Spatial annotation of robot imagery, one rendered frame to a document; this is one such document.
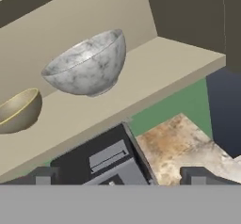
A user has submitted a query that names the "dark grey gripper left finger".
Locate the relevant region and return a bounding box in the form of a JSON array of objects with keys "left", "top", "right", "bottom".
[{"left": 3, "top": 166, "right": 60, "bottom": 185}]

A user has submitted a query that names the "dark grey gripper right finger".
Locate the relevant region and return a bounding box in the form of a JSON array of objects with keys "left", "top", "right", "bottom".
[{"left": 179, "top": 166, "right": 241, "bottom": 185}]

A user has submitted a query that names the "olive bowl with yellow rim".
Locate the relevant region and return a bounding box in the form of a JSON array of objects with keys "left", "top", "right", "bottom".
[{"left": 0, "top": 88, "right": 43, "bottom": 136}]

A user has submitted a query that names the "grey marbled bowl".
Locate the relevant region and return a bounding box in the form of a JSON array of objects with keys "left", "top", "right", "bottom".
[{"left": 40, "top": 28, "right": 127, "bottom": 98}]

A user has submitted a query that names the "dark navy fridge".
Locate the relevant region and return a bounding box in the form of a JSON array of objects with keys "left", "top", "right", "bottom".
[{"left": 205, "top": 67, "right": 241, "bottom": 160}]

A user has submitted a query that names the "beige open cupboard shelf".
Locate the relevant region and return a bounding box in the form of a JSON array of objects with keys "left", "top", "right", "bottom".
[{"left": 0, "top": 0, "right": 227, "bottom": 184}]

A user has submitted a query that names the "dark brown cupboard door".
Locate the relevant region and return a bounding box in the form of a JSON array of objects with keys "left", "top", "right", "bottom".
[{"left": 143, "top": 0, "right": 241, "bottom": 75}]

